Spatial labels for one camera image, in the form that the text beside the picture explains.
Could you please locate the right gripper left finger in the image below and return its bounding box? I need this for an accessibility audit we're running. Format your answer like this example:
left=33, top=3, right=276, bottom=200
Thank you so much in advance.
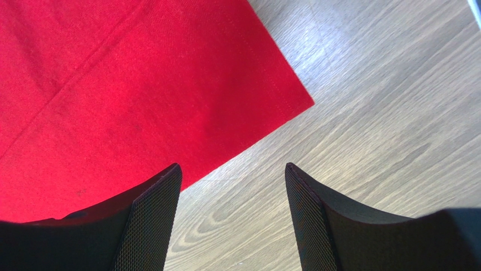
left=1, top=163, right=182, bottom=270

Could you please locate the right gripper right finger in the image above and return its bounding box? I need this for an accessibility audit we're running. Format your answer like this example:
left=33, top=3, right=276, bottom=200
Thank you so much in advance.
left=285, top=163, right=480, bottom=270

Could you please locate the red t-shirt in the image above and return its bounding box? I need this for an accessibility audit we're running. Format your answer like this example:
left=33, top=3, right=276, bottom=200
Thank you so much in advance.
left=1, top=1, right=314, bottom=222

